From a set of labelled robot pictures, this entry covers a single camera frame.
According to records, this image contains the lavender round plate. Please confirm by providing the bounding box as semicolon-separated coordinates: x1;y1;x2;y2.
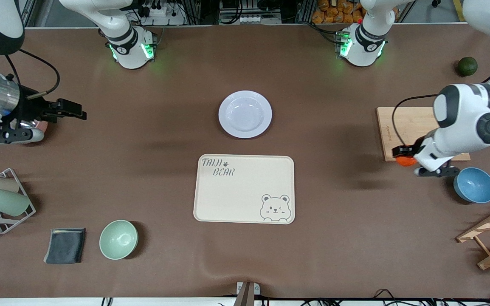
218;90;273;139

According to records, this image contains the wooden cutting board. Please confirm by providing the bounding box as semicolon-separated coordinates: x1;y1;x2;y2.
376;107;471;162

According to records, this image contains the blue bowl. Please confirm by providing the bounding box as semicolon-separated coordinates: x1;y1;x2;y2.
453;167;490;204

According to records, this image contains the green lime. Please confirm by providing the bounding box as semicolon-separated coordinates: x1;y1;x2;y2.
459;57;478;77

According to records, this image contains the mint green cup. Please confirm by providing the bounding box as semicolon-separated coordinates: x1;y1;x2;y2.
0;189;31;216

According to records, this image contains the wooden dish rack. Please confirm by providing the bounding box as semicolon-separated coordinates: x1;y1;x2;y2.
456;200;490;270

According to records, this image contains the dark grey folded cloth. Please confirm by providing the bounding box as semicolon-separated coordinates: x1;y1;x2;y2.
43;228;86;264

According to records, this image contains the white power strip with plugs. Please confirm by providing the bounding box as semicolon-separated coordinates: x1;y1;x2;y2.
141;0;186;26

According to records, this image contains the mint green bowl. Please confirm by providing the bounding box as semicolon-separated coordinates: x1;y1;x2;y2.
99;220;138;260

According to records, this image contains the bag of oranges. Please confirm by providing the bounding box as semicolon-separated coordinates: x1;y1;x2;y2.
312;0;366;24

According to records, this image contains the cream tray with bear print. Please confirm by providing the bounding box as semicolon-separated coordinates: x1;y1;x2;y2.
193;154;296;224

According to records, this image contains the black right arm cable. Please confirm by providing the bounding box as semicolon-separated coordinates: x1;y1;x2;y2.
5;49;61;100

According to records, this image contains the grey wire cup rack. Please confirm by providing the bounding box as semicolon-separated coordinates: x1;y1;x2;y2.
0;168;37;235

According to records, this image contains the metal camera mount bar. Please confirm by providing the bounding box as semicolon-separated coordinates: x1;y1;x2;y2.
233;281;261;306

